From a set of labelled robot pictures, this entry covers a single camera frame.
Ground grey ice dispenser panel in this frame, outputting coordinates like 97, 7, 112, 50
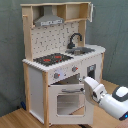
87, 65, 96, 78

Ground left grey stove knob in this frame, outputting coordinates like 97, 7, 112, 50
54, 73, 60, 79

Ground white wooden toy kitchen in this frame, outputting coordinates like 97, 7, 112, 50
22, 2, 105, 128

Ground right grey stove knob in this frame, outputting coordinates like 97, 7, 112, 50
72, 66, 78, 72

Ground black toy faucet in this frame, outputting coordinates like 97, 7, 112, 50
67, 33, 82, 49

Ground black stovetop red burners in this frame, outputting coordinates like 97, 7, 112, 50
34, 53, 71, 66

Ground grey toy sink basin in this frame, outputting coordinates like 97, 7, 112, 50
65, 47, 95, 55

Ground grey range hood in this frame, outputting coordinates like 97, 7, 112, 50
35, 5, 64, 27

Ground white oven door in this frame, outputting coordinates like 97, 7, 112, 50
49, 84, 94, 124

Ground white microwave door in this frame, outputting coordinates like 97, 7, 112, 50
87, 3, 94, 22

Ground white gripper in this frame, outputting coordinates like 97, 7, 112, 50
83, 77, 107, 104

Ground grey stove knob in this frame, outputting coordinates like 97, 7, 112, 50
72, 66, 78, 72
54, 73, 60, 79

